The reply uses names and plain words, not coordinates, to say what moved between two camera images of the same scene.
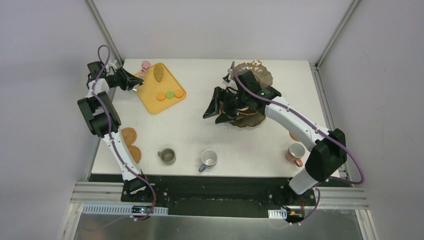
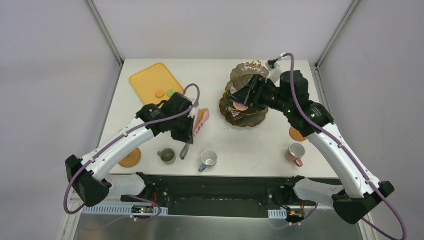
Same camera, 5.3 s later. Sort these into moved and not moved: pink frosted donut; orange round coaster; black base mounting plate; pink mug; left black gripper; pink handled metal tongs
Moved: pink handled metal tongs; left black gripper
Not moved: black base mounting plate; pink mug; pink frosted donut; orange round coaster
